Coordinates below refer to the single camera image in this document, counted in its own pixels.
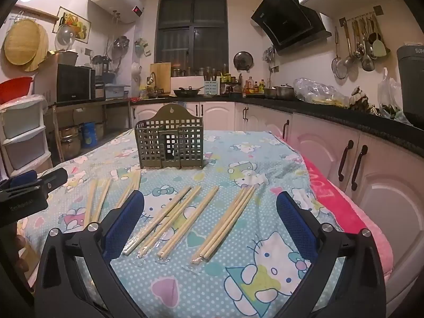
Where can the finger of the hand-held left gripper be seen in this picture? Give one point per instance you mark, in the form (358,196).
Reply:
(20,178)
(54,176)

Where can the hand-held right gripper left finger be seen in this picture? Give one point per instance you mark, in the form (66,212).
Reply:
(124,225)

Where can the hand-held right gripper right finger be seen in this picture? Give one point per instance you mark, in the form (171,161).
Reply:
(296,225)

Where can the green plastic utensil holder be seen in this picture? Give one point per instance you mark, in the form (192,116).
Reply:
(169,142)

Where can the row of hanging utensils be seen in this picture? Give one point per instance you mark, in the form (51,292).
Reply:
(366,43)

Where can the plastic drawer cabinet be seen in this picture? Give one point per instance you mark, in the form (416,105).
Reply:
(23,132)

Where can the cartoon cat printed blanket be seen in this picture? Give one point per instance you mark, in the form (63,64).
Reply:
(251,169)

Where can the wooden shelf rack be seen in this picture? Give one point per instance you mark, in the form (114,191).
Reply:
(92,106)

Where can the red plastic basin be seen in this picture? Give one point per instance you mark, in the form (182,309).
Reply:
(15,87)

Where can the black microwave oven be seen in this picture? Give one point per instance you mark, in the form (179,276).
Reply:
(73,82)

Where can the blue dish bin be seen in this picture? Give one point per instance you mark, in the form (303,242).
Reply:
(116,90)

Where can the black blender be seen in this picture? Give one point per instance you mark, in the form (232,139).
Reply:
(101,66)

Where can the round wooden board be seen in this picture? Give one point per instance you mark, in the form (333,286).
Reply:
(42,49)

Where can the lidded steel cooking pot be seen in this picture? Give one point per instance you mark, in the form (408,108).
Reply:
(283,91)

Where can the clear plastic bag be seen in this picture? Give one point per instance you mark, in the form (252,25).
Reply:
(318,91)

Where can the woven bamboo round tray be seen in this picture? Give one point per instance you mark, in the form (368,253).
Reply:
(21,41)

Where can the glass pot lid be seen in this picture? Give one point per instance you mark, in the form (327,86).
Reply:
(64,38)

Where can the group of sauce bottles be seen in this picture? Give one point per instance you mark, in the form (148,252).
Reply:
(253,86)

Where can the wooden cutting board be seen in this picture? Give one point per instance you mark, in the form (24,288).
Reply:
(160,74)

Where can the black wok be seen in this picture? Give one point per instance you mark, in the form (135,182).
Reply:
(187,91)

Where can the hanging steel pot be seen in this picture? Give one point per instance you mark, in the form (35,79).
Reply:
(121,43)

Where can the blue white utensil caddy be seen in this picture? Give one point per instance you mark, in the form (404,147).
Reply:
(211,86)

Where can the hanging dark pot lid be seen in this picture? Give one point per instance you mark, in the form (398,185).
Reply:
(243,61)

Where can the grey kitchen appliance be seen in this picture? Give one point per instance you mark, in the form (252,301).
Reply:
(410,82)

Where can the dark framed window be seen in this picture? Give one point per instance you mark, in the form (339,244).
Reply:
(192,33)

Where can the black range hood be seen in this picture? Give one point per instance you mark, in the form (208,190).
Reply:
(288,20)

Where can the fruit wall poster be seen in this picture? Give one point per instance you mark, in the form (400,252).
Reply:
(74,23)

